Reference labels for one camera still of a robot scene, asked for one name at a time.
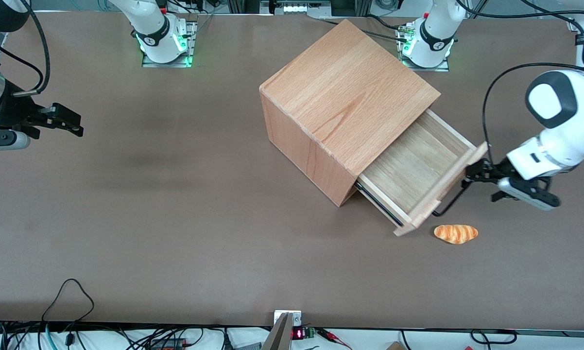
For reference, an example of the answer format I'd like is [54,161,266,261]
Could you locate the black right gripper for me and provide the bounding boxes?
[0,80,85,141]

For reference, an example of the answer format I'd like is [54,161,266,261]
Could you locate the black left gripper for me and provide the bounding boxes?
[463,157,517,185]

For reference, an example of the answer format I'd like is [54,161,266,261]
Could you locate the wooden drawer with black handle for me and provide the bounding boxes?
[355,109,490,238]

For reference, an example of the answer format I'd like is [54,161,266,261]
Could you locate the light wooden drawer cabinet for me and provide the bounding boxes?
[259,18,441,208]

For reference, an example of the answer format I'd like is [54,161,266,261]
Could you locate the orange toy bread roll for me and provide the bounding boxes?
[434,224,479,245]

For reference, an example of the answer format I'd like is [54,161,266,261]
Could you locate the red and black clip leads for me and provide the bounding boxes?
[315,328,354,350]

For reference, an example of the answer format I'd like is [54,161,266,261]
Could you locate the orange black device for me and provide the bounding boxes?
[150,337,185,350]

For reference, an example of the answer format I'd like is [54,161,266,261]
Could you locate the wooden slat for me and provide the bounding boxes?
[261,312,293,350]

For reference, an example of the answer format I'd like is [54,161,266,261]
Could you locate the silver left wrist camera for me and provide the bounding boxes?
[490,177,561,211]

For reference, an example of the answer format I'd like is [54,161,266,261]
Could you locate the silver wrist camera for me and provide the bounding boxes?
[490,177,561,211]
[0,130,31,152]

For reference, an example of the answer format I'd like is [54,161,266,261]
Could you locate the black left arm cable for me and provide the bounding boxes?
[481,62,584,165]

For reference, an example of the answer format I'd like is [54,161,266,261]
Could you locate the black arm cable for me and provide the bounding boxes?
[481,62,584,165]
[0,0,51,98]

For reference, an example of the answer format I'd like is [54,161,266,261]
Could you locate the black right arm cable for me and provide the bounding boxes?
[0,0,51,98]

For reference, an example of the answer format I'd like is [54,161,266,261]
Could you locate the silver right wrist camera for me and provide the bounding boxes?
[0,130,31,152]

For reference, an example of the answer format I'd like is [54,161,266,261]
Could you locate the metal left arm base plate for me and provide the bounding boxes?
[396,22,450,72]

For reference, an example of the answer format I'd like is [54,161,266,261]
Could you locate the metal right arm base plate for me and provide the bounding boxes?
[141,18,198,68]

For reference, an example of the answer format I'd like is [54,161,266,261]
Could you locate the black coiled cable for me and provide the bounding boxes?
[470,329,518,345]

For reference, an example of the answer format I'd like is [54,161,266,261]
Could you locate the black cable behind cabinet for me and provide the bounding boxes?
[319,15,410,42]

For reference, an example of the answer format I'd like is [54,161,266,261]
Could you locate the thin black looped cable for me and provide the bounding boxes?
[41,279,95,325]

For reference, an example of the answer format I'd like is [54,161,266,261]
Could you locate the white metal bracket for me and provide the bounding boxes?
[274,310,303,327]

